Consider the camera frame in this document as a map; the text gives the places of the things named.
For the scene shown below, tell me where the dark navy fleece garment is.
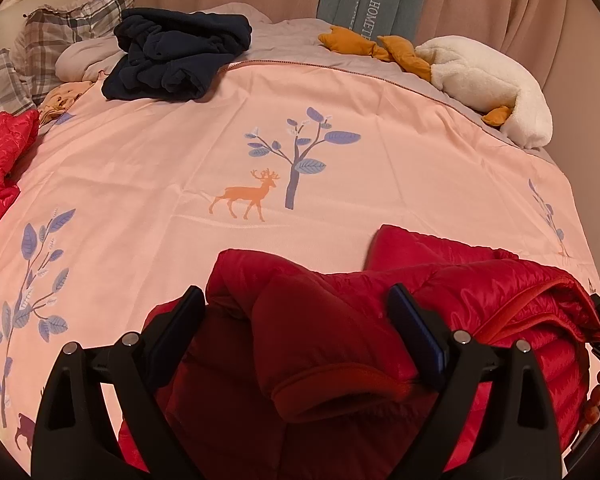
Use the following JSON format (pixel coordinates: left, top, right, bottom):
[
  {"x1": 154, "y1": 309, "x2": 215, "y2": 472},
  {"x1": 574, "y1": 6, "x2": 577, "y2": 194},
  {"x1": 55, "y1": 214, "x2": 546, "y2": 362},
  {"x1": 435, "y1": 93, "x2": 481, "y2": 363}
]
[{"x1": 102, "y1": 8, "x2": 252, "y2": 102}]

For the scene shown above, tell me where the red quilted down jacket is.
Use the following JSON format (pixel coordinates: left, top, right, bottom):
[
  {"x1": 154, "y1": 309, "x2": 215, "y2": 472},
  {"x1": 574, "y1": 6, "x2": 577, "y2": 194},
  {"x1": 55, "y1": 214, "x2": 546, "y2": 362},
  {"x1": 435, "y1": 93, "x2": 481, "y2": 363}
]
[{"x1": 116, "y1": 223, "x2": 600, "y2": 480}]

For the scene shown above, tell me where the white goose plush toy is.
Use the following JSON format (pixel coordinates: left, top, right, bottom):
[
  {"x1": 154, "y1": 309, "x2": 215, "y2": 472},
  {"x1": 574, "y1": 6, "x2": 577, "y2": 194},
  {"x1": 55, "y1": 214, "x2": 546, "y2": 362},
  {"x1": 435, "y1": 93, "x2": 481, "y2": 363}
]
[{"x1": 318, "y1": 25, "x2": 554, "y2": 148}]

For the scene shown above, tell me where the small tan plush toy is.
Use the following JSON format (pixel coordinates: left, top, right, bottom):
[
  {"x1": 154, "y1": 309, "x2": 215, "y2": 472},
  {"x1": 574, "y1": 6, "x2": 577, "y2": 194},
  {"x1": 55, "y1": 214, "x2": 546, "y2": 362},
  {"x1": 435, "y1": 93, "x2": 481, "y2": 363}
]
[{"x1": 38, "y1": 70, "x2": 107, "y2": 126}]

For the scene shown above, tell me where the pink printed duvet cover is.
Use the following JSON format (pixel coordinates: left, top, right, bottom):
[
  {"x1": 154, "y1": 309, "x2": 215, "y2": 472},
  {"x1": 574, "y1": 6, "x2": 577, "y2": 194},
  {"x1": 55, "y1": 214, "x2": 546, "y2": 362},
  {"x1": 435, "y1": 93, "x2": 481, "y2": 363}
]
[{"x1": 0, "y1": 19, "x2": 600, "y2": 465}]

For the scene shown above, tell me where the grey plaid pillow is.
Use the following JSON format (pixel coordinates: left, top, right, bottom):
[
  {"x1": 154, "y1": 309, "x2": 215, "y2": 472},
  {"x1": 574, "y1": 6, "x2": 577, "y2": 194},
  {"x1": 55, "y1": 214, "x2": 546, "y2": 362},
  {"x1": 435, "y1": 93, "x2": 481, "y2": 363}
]
[{"x1": 10, "y1": 0, "x2": 135, "y2": 105}]

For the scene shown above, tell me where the person's right hand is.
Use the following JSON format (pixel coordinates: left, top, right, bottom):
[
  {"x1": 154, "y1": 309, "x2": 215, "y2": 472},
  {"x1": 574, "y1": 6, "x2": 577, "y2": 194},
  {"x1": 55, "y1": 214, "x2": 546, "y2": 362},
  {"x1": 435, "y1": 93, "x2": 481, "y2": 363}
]
[{"x1": 579, "y1": 372, "x2": 600, "y2": 431}]

